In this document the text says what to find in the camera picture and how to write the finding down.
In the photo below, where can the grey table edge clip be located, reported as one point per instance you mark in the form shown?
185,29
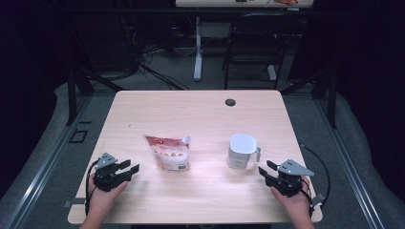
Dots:
318,200
76,201

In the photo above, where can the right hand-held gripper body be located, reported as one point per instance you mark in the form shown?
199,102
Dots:
291,183

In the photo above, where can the person's left hand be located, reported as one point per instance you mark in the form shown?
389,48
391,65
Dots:
102,200

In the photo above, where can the orange item on desk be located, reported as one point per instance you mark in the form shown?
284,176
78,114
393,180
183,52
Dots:
286,1

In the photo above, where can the white desk foot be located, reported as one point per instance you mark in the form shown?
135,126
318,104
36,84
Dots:
271,72

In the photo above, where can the aluminium floor rail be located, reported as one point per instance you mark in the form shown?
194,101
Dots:
350,171
47,168

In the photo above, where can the dark table grommet hole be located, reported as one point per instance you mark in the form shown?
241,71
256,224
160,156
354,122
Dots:
230,102

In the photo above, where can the dark equipment cabinet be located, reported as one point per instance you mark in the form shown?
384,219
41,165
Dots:
105,44

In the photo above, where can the white container with hinged lid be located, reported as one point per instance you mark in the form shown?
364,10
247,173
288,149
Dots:
240,156

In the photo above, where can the black floor outlet frame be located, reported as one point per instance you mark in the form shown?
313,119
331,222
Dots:
78,136

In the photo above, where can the black folding chair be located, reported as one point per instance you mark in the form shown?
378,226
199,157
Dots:
258,41

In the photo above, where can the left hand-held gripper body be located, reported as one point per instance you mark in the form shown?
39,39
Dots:
106,178

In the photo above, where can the red and white spouted pouch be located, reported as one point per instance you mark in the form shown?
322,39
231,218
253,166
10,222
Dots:
170,156

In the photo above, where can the person's right hand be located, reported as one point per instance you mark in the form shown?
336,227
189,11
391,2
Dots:
297,206

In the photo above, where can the white desk leg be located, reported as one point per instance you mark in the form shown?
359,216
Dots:
198,51

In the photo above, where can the black metal frame stand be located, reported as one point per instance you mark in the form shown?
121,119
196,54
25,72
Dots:
72,95
332,98

